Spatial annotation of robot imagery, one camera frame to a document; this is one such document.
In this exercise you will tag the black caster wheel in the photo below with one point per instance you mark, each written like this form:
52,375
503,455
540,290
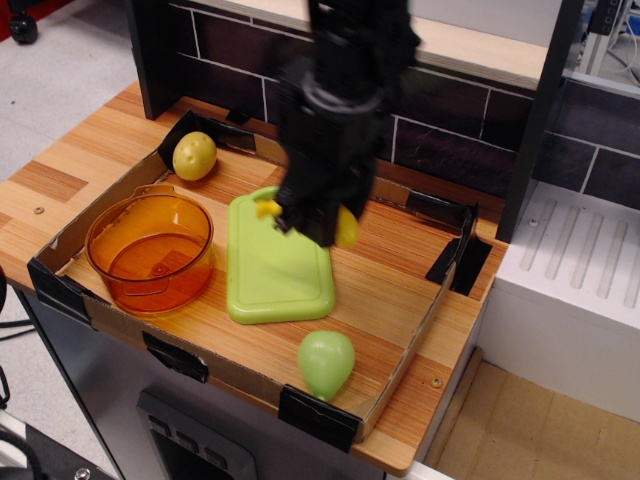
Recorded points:
23,29

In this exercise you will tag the grey toy oven front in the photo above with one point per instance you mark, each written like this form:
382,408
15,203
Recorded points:
188,449

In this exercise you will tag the yellow plastic toy banana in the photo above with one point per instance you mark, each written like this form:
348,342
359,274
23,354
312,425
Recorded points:
347,226

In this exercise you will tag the green plastic toy pear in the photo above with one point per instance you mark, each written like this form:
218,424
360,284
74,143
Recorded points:
326,360

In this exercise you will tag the white toy sink drainboard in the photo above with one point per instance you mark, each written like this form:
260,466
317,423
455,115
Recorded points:
563,311

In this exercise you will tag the yellow plastic toy potato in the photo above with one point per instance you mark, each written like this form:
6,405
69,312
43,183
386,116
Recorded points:
194,156

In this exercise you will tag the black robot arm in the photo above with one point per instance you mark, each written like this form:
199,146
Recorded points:
368,40

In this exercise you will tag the cardboard fence with black tape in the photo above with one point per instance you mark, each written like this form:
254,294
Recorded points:
410,337

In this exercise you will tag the orange transparent plastic pot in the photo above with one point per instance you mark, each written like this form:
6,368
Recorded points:
153,250

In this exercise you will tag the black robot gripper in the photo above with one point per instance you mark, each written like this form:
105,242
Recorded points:
332,143

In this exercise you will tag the green plastic cutting board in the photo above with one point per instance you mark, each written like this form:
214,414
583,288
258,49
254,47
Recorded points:
273,276

